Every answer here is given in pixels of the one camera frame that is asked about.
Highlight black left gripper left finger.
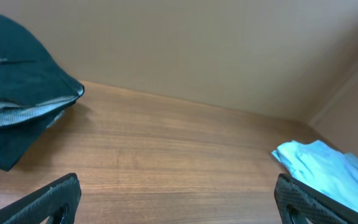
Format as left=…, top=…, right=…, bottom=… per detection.
left=0, top=173, right=81, bottom=224

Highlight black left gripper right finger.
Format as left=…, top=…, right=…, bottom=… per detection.
left=274, top=174, right=358, bottom=224

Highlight black shorts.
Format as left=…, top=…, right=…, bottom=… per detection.
left=0, top=15, right=85, bottom=171

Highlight light blue t-shirt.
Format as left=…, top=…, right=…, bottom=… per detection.
left=272, top=141, right=358, bottom=212

